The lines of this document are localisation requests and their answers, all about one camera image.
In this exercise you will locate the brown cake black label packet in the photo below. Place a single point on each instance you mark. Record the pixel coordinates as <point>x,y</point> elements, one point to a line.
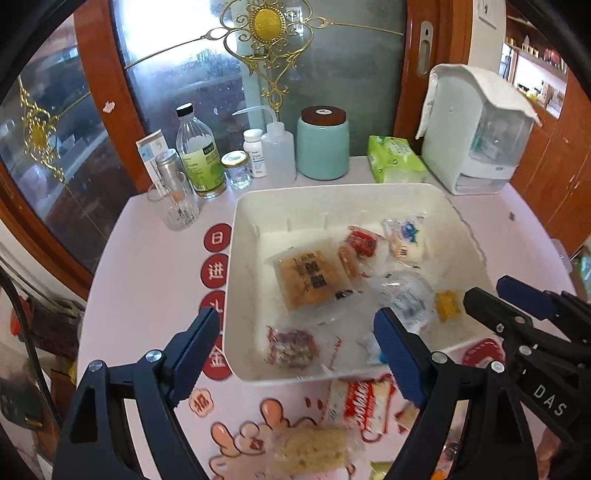
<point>304,281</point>

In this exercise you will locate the clear drinking glass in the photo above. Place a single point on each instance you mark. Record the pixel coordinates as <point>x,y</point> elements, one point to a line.
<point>178,210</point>

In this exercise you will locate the small gold door ornament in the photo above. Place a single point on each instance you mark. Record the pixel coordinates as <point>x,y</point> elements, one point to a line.
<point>37,134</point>

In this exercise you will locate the white cloth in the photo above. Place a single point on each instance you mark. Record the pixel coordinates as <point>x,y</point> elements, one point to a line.
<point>489,87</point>

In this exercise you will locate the white countertop appliance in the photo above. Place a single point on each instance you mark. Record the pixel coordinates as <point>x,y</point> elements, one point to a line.
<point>448,138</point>

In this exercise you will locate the green plastic bag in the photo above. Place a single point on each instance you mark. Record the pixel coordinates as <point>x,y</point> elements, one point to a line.
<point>584,267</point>

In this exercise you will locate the green snack packet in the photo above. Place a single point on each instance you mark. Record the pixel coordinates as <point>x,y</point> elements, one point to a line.
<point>381,471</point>

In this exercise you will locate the white plastic bin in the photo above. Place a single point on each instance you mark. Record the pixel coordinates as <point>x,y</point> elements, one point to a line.
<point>258,221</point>

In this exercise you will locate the small white flower sticker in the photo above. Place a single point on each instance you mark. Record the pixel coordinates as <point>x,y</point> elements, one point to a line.
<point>109,107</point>

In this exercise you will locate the white wall switch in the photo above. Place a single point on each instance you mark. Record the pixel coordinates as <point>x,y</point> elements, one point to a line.
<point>487,11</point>

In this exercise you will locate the large gold door ornament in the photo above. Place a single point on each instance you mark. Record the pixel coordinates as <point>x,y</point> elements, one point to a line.
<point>268,21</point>

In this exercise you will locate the yellowish rice cracker packet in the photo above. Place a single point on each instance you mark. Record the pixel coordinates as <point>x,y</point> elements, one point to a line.
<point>309,447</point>

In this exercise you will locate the wooden framed glass door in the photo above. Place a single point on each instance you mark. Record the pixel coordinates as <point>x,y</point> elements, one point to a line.
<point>83,138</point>
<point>360,83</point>

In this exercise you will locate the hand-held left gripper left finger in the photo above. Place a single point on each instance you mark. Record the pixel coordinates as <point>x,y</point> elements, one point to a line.
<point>194,360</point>

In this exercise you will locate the small yellow snack packet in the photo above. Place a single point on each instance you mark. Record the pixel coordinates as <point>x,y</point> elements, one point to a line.
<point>448,305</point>

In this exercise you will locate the small glass jar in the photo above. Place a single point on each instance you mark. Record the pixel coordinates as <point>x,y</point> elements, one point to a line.
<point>238,173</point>

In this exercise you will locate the silver metal tin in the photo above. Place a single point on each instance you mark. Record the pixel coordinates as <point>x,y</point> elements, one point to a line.
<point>171,166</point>

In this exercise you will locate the white pill bottle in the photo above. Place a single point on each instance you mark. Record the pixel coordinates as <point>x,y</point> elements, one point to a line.
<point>255,154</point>

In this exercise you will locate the white cake blue label packet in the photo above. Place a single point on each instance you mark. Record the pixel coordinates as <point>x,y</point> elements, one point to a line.
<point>406,242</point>

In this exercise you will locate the white and blue carton box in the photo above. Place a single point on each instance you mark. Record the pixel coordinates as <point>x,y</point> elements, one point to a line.
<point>148,150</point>

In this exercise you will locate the red and white cookie packet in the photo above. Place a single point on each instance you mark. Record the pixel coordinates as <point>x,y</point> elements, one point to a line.
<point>364,406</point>

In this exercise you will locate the small red snack packet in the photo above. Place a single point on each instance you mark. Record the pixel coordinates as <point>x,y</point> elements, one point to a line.
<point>362,242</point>

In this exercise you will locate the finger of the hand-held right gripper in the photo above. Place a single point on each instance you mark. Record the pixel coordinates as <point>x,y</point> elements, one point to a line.
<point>503,314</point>
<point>526,290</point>

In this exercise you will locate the wooden cabinet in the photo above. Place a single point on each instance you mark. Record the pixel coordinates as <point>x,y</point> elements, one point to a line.
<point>554,175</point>

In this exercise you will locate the glass bottle with green label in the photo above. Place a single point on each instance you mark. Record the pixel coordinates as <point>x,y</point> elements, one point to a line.
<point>203,161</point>

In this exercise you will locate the teal canister with brown lid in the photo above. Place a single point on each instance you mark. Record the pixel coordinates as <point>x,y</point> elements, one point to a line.
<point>323,147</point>

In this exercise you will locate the white translucent snack packet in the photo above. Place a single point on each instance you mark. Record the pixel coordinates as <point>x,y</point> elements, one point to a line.
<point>406,300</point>

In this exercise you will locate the brown nut bar packet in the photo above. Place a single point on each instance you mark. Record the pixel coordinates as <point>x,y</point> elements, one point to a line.
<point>291,346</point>

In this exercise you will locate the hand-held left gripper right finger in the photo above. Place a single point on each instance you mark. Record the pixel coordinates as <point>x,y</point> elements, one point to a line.
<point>401,360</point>

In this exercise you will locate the white plastic object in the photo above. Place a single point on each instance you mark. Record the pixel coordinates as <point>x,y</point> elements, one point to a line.
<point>561,258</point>

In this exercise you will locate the green tissue pack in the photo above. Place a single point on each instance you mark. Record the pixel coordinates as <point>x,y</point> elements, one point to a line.
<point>395,159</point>

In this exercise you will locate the plastic wash bottle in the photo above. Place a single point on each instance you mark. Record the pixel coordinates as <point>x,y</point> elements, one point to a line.
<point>279,157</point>

